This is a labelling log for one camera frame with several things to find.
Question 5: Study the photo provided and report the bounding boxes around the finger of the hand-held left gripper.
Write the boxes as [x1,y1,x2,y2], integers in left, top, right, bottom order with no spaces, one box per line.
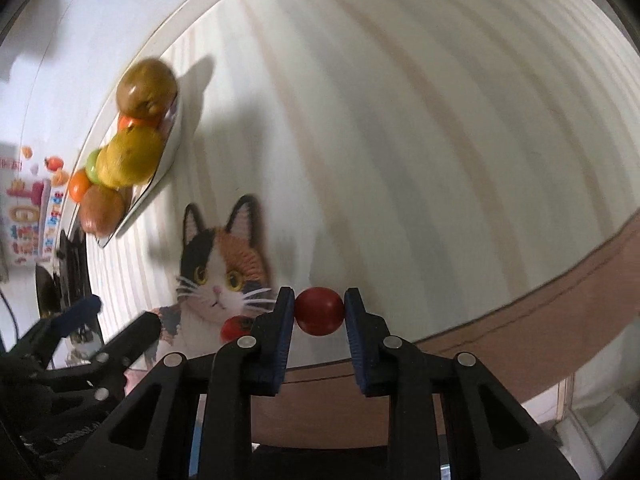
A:
[47,311,163,401]
[15,294,102,361]

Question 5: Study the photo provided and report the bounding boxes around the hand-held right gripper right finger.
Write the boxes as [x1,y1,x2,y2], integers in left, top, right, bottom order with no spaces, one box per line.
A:
[344,287,576,480]

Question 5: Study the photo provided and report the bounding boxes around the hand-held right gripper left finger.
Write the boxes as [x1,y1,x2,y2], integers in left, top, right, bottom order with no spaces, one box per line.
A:
[65,287,296,480]

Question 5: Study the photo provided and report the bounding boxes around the red cherry tomato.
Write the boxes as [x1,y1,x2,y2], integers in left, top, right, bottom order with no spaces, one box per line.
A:
[294,287,346,337]
[221,316,256,343]

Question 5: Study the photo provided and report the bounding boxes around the brown round fruit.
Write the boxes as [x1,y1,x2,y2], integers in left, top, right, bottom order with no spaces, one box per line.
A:
[80,186,126,238]
[116,58,179,120]

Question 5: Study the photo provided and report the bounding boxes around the orange mandarin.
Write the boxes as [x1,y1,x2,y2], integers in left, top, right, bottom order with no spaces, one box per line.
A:
[68,169,93,205]
[117,114,163,131]

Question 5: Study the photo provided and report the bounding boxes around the oval floral ceramic plate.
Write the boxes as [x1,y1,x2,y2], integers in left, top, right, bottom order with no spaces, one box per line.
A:
[95,92,183,250]

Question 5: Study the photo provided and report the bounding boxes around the yellow citrus fruit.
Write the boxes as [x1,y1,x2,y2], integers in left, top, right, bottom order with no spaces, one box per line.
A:
[96,126,166,188]

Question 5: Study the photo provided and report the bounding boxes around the black gas stove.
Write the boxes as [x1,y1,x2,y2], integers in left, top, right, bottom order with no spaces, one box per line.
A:
[35,227,103,361]

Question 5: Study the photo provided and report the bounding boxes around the striped cat print tablecloth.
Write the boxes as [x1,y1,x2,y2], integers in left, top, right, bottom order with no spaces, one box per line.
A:
[85,0,640,461]

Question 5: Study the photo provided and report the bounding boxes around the colourful wall sticker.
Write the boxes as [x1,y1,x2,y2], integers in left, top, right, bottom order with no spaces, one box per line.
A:
[0,145,68,268]

